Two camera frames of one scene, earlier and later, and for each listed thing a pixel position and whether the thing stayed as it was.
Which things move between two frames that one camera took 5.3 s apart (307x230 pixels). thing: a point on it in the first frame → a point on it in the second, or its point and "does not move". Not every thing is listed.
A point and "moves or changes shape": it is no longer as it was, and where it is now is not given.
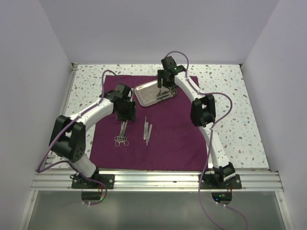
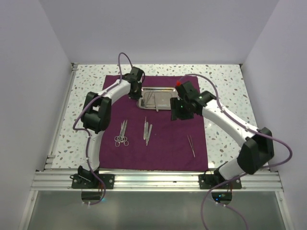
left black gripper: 130,115 → 137,96
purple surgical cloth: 161,138 does not move
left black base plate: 78,182 does not move
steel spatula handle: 146,130 does not move
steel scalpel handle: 145,130 does not move
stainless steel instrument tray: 149,93 moves or changes shape
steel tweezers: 172,91 → 192,148
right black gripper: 161,74 → 175,112
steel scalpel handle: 149,133 does not move
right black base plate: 212,181 does not move
